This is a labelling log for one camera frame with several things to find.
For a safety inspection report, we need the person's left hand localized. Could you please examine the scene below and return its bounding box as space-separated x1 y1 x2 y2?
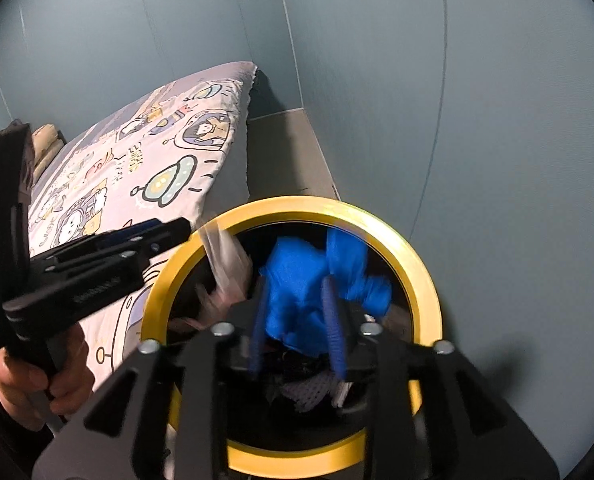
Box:
0 322 96 431

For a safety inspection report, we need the blue plastic bag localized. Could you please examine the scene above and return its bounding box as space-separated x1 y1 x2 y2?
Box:
259 227 393 358

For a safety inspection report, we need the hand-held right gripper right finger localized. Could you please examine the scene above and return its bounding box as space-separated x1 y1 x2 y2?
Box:
321 276 560 480

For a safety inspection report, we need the yellow rimmed trash bin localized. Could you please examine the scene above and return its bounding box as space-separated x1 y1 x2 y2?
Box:
141 196 444 476

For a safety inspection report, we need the white foam net sleeve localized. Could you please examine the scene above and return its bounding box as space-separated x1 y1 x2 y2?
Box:
277 375 348 413

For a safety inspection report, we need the person's left forearm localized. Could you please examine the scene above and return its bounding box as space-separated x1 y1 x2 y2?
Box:
0 375 52 480

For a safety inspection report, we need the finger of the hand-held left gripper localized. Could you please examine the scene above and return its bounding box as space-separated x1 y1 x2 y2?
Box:
47 217 193 273
32 218 160 263

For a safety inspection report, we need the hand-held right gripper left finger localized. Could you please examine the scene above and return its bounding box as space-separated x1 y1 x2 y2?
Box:
32 275 273 480

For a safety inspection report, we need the printed cartoon blanket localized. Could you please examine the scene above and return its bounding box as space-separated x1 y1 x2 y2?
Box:
24 61 258 376

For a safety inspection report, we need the white tissue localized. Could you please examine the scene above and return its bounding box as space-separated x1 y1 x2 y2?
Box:
197 225 255 331

